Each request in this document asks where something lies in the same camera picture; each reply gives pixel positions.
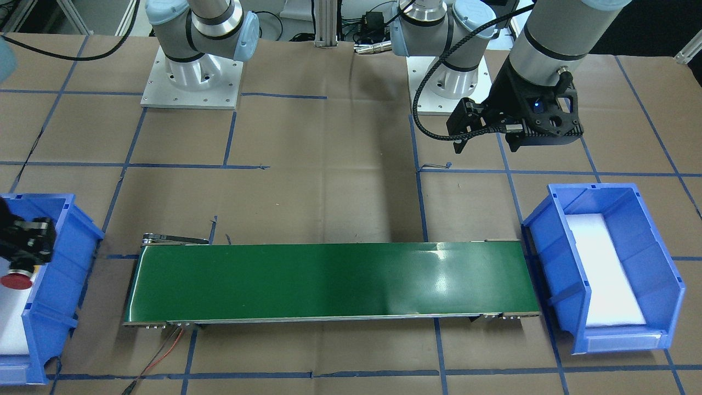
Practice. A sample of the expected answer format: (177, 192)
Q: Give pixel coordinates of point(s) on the blue bin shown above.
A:
(655, 280)
(50, 312)

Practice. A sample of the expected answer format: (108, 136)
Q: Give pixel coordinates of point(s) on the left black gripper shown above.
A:
(507, 93)

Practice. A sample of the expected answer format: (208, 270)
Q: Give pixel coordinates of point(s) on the white foam pad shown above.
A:
(13, 337)
(612, 300)

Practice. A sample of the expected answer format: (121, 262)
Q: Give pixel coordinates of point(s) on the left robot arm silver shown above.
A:
(555, 34)

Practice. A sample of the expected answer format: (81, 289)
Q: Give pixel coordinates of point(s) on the red push button switch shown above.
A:
(18, 277)

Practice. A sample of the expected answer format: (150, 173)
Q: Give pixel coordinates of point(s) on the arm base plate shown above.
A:
(192, 82)
(446, 87)

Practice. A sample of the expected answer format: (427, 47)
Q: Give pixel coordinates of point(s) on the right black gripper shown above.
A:
(22, 237)

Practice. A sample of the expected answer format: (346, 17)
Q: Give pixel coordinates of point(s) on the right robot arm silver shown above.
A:
(90, 136)

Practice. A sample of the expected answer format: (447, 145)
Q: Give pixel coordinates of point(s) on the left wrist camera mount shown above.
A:
(550, 114)

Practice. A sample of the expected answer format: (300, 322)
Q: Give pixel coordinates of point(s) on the green conveyor belt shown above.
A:
(235, 284)

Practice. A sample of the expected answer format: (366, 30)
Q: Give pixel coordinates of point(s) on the aluminium frame post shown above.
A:
(326, 20)

